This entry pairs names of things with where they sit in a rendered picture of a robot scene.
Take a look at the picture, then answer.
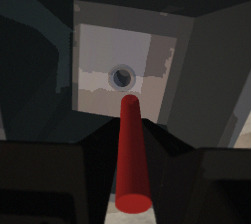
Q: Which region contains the grey plate with hole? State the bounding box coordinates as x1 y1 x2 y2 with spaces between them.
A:
78 24 177 124

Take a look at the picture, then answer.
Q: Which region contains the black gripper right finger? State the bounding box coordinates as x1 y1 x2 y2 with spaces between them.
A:
141 118 251 224

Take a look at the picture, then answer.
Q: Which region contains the red peg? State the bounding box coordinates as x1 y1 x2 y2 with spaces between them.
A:
115 94 152 214

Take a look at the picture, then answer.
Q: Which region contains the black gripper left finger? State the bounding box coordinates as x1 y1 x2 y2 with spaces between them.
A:
0 117 121 224

